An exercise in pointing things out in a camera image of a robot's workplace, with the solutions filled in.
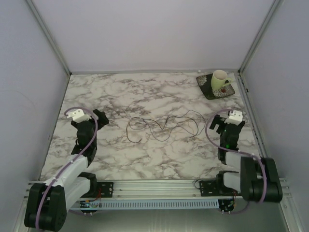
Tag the left green circuit board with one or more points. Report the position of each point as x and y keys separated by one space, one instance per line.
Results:
x=90 y=205

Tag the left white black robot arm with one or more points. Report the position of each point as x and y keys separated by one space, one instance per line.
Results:
x=49 y=201

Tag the left aluminium frame post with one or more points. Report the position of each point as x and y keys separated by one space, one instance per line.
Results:
x=48 y=35

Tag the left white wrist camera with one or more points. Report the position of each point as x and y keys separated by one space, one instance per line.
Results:
x=78 y=116

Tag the right black circuit board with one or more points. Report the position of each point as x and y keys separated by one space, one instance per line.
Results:
x=227 y=206

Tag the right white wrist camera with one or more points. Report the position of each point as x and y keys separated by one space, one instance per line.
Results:
x=234 y=117

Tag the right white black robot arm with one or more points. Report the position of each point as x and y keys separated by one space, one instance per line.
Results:
x=257 y=179

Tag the aluminium front rail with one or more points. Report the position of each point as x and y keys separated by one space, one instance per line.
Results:
x=157 y=189

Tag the right aluminium frame post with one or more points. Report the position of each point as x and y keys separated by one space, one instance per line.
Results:
x=262 y=30

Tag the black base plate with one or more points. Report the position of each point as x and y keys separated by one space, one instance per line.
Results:
x=104 y=189
x=209 y=188

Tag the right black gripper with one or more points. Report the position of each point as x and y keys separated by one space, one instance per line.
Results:
x=218 y=120

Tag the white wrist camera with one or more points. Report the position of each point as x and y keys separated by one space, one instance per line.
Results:
x=234 y=117
x=78 y=116

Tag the aluminium frame post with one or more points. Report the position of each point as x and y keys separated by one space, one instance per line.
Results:
x=48 y=35
x=262 y=30

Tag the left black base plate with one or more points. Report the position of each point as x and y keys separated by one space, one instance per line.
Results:
x=104 y=189

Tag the light green mug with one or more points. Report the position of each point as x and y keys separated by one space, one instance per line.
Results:
x=219 y=79

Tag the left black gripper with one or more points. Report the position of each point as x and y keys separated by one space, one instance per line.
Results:
x=102 y=120

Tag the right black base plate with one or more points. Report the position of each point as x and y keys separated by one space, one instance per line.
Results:
x=209 y=188

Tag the blue slotted cable duct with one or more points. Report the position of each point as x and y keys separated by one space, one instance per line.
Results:
x=158 y=204

